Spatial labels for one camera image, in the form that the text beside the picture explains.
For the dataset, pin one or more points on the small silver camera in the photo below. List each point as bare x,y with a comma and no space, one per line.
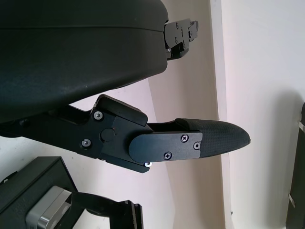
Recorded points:
50,207

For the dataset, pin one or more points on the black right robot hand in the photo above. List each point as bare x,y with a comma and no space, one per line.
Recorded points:
124,217

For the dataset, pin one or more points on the dark background panel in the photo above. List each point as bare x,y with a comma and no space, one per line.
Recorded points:
297,179

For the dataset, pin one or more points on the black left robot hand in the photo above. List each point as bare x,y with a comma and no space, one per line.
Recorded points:
71,52

